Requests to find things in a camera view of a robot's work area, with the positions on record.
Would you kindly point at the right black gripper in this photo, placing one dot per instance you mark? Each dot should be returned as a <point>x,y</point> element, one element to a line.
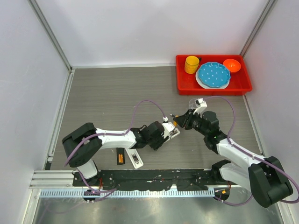
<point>185,120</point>

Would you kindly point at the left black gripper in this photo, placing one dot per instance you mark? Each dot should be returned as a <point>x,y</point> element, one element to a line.
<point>155,146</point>

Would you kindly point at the orange handled screwdriver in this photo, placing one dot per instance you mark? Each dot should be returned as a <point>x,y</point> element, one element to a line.
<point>174,122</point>

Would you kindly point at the wide white remote control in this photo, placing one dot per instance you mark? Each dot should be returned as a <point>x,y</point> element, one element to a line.
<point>135,158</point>

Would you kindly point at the slim white remote control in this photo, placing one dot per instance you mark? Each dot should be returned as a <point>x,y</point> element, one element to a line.
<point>174,133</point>

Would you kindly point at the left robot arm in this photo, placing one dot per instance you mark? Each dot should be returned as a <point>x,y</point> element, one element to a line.
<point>83,143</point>

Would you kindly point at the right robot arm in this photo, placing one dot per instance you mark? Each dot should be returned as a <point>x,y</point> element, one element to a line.
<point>263,177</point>

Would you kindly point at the black remote control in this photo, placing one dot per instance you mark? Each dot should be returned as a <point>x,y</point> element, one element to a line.
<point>120,153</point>

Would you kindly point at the clear plastic cup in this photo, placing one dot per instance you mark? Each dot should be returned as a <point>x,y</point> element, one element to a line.
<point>193,103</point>

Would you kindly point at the orange battery pair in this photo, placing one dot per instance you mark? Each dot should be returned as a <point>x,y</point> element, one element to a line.
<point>120,158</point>

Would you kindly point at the white plate under blue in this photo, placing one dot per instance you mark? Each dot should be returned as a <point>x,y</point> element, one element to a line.
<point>214,80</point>

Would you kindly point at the yellow cup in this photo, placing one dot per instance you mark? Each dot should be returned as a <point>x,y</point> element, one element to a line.
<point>191,64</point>

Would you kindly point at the blue dotted plate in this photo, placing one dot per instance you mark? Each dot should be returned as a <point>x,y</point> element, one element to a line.
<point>210,67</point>

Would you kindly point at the red plastic bin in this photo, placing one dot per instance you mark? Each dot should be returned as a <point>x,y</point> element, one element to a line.
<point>239,83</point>

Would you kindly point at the orange bowl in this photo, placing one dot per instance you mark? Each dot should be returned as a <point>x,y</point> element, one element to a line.
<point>232,65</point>

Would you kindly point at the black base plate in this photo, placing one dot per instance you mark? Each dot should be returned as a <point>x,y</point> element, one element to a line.
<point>154,179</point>

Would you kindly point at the perforated metal rail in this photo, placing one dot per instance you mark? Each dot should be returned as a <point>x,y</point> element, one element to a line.
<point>86,193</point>

